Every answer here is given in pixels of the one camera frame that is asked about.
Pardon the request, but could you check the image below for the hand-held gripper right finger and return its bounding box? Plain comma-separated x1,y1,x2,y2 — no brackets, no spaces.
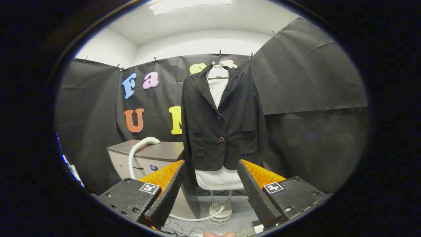
237,159,327,231

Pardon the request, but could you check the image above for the black jacket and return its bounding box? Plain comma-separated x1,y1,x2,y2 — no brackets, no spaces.
181,64,268,171

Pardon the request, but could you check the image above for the steamer stand base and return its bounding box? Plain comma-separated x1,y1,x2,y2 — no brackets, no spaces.
208,189,233,224

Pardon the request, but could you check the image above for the grey cabinet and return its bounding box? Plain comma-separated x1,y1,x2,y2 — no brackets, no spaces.
106,140,201,219

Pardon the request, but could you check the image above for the white clothes hanger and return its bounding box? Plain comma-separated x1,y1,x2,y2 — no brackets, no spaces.
207,61,230,80

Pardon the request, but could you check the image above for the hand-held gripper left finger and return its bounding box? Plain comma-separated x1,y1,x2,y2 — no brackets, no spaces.
95,160,186,229

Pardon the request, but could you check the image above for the white steamer hose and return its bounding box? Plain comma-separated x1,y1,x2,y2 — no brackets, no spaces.
128,145,226,222

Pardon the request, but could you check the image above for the long ceiling light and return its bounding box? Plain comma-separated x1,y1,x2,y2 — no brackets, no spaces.
148,0,232,16

